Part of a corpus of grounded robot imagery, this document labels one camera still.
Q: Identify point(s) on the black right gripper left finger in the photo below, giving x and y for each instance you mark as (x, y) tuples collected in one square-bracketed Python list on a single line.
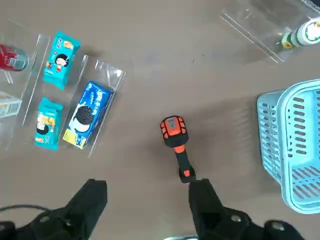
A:
[(82, 215)]

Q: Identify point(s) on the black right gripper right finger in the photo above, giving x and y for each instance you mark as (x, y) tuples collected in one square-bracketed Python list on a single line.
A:
[(207, 215)]

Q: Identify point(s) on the orange black barcode scanner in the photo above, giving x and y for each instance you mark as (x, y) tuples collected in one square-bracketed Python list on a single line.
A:
[(175, 135)]

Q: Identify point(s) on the white cracker box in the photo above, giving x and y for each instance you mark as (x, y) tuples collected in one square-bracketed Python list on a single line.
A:
[(8, 105)]

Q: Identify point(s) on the red Coca-Cola bottle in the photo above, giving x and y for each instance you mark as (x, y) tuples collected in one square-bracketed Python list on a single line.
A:
[(12, 58)]

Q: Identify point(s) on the light blue shopping basket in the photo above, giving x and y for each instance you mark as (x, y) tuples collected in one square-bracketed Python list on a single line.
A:
[(300, 140)]

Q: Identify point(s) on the teal cartoon snack packet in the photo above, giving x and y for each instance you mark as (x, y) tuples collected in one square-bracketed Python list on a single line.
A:
[(48, 123), (61, 60)]

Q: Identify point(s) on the blue Oreo cookie box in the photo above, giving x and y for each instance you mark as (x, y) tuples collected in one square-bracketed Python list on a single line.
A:
[(87, 115)]

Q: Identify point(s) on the clear acrylic stepped shelf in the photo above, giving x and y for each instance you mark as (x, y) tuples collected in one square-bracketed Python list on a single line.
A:
[(262, 27), (110, 72)]

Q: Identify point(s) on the white jar green lid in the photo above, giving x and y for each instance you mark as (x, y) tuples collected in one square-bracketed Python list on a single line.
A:
[(307, 33)]

